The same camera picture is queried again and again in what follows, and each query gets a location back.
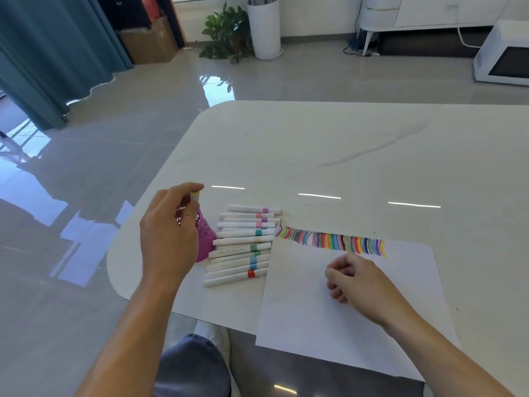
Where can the person's right hand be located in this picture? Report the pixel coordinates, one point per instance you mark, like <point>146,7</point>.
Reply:
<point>365,285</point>

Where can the person's left hand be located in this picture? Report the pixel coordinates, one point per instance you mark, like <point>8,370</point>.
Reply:
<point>165,239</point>

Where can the person's left thumb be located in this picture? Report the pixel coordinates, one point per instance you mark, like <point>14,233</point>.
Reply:
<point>191,212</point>

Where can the person's right fingers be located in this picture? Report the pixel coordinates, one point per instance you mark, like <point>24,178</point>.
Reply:
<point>339,276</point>

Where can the white marker with yellow cap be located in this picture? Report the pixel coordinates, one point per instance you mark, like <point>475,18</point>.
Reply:
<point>195,197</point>

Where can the person's right forearm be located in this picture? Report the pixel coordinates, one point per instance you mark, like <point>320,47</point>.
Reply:
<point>442,359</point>

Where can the person's left forearm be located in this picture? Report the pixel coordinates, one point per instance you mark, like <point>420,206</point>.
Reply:
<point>132,339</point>

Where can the pink mesh pen holder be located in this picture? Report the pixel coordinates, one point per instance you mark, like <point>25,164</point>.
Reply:
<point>205,237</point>

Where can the white paper with coloured strokes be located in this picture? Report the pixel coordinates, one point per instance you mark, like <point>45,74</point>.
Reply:
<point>314,322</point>

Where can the row of white markers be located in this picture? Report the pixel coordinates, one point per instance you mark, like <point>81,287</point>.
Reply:
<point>241,254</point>

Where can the person's white shoe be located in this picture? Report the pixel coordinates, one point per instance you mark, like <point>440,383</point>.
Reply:
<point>217,334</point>

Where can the person's leg in grey jeans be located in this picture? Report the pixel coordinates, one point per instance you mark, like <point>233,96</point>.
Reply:
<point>192,367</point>

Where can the brown cardboard box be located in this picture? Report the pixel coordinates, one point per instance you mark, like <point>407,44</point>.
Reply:
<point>151,43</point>

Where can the green potted plant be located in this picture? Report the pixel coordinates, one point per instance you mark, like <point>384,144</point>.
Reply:
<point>225,33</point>

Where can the tall white floor vase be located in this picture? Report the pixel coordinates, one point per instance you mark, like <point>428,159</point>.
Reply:
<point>264,30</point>

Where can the teal curtain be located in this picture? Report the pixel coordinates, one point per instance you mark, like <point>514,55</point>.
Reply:
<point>49,53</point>

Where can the white standing appliance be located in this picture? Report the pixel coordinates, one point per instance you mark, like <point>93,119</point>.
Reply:
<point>378,16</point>

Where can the white microwave oven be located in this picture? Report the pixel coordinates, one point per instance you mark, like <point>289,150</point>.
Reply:
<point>502,53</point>

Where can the white cabinet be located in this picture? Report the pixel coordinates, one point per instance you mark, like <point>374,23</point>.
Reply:
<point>446,12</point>

